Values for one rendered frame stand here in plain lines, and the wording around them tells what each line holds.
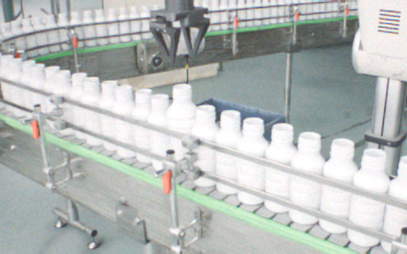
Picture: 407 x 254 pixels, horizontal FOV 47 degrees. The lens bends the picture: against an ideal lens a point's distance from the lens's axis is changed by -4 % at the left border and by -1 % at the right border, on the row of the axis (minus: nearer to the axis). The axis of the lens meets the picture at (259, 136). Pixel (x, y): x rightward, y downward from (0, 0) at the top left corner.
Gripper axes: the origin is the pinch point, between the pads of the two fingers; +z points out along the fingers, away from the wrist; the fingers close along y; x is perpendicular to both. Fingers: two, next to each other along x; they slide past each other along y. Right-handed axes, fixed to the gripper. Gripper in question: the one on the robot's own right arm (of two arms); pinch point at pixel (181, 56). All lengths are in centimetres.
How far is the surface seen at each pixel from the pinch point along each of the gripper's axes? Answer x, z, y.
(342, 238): 38.6, 26.0, 3.0
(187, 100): 1.8, 8.7, 0.9
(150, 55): -105, 32, -89
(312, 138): 29.5, 10.7, -0.7
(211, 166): 8.7, 21.0, 2.2
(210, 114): 8.0, 10.3, 1.1
